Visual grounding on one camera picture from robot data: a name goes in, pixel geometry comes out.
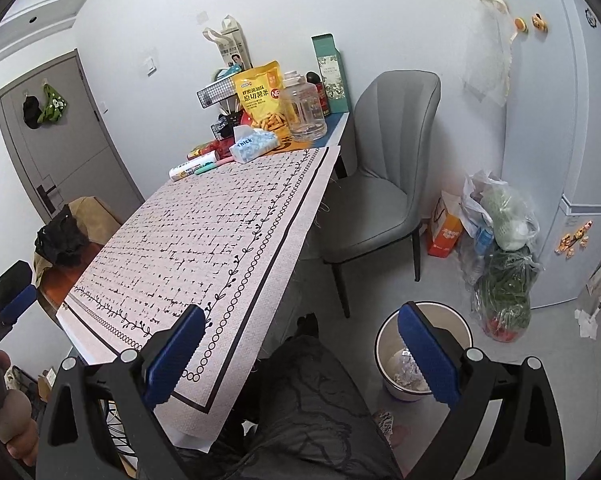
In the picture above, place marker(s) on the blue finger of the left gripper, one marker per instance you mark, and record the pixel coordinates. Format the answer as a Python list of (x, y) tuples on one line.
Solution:
[(12, 311)]

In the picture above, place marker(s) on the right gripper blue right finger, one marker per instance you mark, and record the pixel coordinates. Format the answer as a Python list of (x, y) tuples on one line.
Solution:
[(435, 350)]

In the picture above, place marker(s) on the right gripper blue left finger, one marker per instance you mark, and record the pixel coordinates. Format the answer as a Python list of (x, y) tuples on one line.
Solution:
[(167, 354)]

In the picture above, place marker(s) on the foil wrapper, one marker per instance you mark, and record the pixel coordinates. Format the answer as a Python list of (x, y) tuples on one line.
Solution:
[(403, 370)]

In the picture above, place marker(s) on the white round trash bin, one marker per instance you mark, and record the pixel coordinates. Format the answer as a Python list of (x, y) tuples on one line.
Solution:
[(388, 341)]

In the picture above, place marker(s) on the black clothing pile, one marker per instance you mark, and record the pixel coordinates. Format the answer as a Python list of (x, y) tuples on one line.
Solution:
[(61, 242)]

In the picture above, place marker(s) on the green vegetables plastic bag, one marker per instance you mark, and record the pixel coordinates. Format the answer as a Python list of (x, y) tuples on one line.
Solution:
[(501, 295)]

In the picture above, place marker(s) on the grey door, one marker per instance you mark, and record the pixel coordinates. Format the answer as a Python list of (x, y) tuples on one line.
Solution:
[(73, 157)]

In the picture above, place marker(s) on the person's dark patterned trousers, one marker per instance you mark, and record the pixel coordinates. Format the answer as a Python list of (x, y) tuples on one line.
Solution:
[(300, 416)]

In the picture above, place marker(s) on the patterned pink tablecloth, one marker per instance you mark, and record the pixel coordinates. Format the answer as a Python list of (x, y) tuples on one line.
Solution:
[(226, 241)]

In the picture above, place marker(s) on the crumpled paper on floor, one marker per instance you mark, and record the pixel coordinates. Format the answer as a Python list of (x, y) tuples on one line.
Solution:
[(587, 323)]

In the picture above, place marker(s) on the orange paper bag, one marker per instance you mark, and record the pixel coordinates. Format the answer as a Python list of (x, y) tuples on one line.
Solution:
[(445, 226)]

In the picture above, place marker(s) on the black hanging cap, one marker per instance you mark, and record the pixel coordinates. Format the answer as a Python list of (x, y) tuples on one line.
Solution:
[(31, 112)]

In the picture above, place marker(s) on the green hanging cloth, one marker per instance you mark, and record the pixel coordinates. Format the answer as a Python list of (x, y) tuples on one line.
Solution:
[(54, 108)]

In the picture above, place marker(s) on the white plastic grocery bag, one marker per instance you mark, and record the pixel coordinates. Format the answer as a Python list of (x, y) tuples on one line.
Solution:
[(491, 203)]

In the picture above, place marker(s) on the grey upholstered chair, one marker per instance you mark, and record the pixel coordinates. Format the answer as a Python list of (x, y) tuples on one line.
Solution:
[(380, 203)]

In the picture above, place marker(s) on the orange figure magnets cluster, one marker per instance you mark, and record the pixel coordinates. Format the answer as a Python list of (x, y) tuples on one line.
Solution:
[(569, 244)]

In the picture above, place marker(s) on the white roll package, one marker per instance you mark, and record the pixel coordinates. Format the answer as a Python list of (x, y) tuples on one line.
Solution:
[(188, 168)]

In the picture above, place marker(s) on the teal marker pen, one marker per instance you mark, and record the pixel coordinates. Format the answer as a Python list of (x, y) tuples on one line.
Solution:
[(205, 168)]

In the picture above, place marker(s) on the pink marker pen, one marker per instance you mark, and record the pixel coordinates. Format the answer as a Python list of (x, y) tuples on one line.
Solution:
[(224, 161)]

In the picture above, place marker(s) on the red snack packet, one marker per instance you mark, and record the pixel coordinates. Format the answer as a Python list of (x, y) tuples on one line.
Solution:
[(203, 149)]

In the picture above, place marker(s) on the blue tissue pack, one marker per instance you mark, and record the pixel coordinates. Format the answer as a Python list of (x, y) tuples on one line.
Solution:
[(251, 143)]

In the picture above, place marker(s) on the light blue refrigerator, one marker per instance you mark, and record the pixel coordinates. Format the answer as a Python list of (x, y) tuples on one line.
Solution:
[(553, 137)]

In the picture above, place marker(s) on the clear plastic jar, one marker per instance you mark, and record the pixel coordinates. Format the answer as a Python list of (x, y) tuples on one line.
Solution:
[(301, 108)]

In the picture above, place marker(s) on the yellow snack bag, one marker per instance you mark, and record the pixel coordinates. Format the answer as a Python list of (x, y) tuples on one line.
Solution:
[(258, 91)]

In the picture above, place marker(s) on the white paper shopping bag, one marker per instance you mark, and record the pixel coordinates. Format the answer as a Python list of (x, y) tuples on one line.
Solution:
[(230, 42)]

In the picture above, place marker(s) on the red tin can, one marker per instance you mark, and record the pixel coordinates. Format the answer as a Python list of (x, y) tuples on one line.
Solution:
[(314, 78)]

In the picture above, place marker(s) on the green tall gift box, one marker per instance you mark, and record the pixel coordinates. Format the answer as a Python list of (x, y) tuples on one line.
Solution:
[(332, 72)]

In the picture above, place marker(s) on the mesh bag on fridge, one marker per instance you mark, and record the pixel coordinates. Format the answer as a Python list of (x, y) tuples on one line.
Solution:
[(488, 56)]

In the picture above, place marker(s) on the burger fridge magnet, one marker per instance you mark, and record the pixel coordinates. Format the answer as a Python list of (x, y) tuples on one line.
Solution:
[(520, 28)]

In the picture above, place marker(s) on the yellow duck fridge magnet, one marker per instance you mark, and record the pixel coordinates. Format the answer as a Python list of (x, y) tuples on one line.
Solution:
[(540, 23)]

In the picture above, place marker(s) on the wall light switch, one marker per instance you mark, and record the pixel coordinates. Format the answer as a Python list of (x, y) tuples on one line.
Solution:
[(150, 65)]

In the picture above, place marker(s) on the wire mesh basket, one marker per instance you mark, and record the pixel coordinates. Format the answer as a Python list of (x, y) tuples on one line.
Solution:
[(217, 91)]

